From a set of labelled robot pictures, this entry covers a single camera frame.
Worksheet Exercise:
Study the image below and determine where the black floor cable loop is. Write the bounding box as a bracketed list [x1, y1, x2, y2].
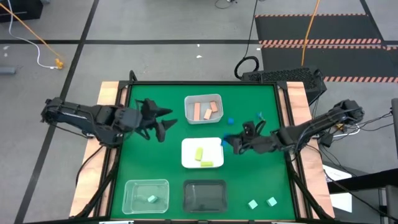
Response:
[214, 0, 239, 10]

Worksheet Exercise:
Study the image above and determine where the black box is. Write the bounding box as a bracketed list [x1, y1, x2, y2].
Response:
[0, 0, 44, 23]

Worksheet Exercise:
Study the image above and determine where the white floor cable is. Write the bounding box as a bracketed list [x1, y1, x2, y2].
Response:
[6, 0, 58, 70]

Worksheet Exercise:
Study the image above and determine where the grey translucent plastic bin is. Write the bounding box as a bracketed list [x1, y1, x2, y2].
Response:
[183, 93, 224, 125]

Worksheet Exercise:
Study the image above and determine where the black metal table frame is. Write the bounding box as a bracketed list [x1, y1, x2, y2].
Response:
[70, 70, 335, 224]

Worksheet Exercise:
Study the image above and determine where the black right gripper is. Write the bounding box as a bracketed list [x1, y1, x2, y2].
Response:
[223, 121, 274, 156]

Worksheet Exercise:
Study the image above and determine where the orange floor cable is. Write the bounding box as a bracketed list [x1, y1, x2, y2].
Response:
[0, 2, 65, 62]

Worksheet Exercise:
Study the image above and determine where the black hazard-striped floor mat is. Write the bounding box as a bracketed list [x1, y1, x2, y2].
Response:
[254, 13, 386, 45]
[260, 45, 398, 83]

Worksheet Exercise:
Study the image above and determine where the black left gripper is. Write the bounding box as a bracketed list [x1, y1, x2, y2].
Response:
[136, 98, 178, 143]

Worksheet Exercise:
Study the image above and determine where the black perforated computer tower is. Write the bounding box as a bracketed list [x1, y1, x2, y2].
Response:
[241, 67, 328, 105]

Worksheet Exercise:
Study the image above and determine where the white plastic tray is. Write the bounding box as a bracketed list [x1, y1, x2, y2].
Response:
[181, 137, 224, 169]

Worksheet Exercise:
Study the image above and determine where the green table mat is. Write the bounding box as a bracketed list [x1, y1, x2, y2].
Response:
[110, 83, 296, 220]

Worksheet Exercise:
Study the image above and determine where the white box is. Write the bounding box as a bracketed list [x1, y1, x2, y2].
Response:
[322, 164, 354, 214]

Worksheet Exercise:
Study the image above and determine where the black power adapter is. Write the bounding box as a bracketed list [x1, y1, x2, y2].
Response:
[320, 133, 334, 147]

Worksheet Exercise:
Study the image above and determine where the clear plastic bin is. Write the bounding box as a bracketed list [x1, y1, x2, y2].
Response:
[121, 179, 170, 215]

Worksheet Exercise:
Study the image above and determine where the black hanging cable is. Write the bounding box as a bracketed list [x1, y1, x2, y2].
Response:
[233, 0, 261, 80]

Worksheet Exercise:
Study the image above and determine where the dark tinted plastic bin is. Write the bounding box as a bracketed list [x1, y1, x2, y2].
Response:
[182, 179, 228, 213]

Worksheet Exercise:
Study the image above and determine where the grey post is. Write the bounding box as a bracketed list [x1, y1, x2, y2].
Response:
[391, 98, 398, 150]

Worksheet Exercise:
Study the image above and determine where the yellow hanging cable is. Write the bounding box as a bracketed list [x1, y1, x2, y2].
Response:
[300, 0, 322, 67]

